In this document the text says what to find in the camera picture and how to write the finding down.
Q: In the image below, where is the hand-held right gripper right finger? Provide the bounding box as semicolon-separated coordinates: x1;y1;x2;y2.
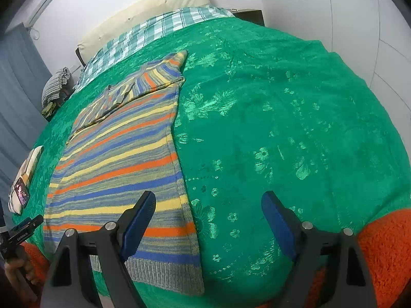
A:
261;190;378;308

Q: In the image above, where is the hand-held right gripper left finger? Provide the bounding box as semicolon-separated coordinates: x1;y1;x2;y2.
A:
40;190;157;308

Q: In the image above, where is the striped knit sweater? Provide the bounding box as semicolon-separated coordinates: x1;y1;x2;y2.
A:
43;50;206;296

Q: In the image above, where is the dark and yellow clothes pile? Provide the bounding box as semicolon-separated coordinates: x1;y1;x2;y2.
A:
41;101;61;119

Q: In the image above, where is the person's left hand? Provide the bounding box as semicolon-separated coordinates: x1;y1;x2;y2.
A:
4;245;38;300

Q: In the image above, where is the smartphone with lit screen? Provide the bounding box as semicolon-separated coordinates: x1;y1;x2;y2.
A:
14;177;32;206

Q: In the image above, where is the cream folded cloth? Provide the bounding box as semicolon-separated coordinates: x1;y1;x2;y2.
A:
8;145;44;214

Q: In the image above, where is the green floral bedspread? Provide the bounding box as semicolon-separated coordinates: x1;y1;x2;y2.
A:
11;16;411;308

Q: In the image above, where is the orange fleece blanket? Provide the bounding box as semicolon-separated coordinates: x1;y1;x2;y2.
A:
19;208;411;308

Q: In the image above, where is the blue-grey curtain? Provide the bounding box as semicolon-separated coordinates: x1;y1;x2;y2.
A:
0;24;52;199

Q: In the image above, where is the checked cloth bundle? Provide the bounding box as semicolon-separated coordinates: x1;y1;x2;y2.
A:
42;67;72;103

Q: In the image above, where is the green checkered pillow cover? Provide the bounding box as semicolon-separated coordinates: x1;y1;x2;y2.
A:
74;6;236;93

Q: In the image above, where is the dark wooden nightstand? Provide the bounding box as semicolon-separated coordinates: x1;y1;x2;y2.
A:
236;9;265;27

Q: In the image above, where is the cream padded headboard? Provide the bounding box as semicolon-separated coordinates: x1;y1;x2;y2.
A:
77;0;209;61

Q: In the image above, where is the white wardrobe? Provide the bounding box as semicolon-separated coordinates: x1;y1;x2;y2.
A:
260;0;411;110

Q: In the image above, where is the white air conditioner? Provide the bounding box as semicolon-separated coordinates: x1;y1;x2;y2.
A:
23;0;63;28

